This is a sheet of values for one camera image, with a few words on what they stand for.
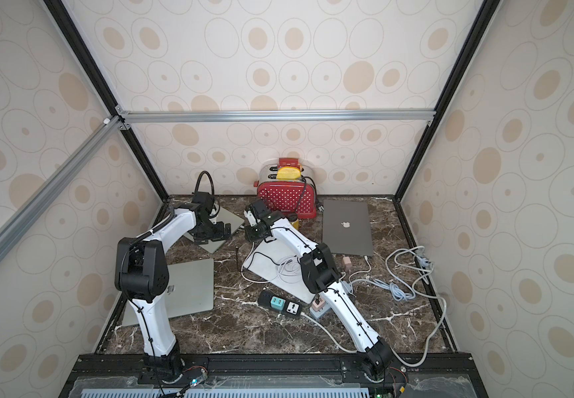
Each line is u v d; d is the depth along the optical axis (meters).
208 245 0.99
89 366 0.74
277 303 0.80
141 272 0.53
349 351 0.77
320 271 0.69
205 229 0.82
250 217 0.97
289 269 0.93
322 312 0.83
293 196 1.03
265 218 0.82
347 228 1.08
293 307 0.83
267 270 0.94
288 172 1.03
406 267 0.97
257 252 0.99
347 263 0.94
